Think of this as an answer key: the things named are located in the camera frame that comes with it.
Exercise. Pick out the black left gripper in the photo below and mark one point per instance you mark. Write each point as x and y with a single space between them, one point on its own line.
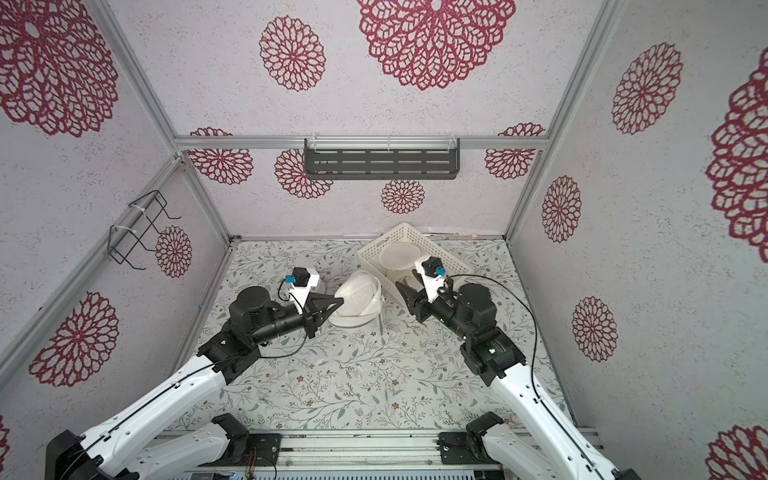
316 307

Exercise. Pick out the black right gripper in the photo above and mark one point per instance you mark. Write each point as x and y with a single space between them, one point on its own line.
421 305

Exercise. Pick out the white mesh bag blue trim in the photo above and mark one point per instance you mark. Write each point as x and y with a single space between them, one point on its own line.
362 306

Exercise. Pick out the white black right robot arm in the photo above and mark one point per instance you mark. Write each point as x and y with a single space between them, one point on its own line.
522 390

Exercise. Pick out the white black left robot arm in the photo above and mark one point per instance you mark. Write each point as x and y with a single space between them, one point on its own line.
119 447

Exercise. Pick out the white perforated plastic basket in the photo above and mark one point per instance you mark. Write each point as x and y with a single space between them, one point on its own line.
369 254

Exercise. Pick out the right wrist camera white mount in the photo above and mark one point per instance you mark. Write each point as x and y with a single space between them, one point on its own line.
433 275

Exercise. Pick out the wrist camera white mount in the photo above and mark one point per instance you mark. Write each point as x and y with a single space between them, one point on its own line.
433 275
301 282

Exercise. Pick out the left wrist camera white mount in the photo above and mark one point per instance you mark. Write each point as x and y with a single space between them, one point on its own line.
301 282

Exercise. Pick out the dark grey wall shelf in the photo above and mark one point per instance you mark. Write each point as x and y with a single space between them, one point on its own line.
362 163

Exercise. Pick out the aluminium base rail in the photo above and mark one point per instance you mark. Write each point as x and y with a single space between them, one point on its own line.
389 449

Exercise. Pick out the black wire wall rack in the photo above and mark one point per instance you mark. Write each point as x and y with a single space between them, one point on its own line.
123 240

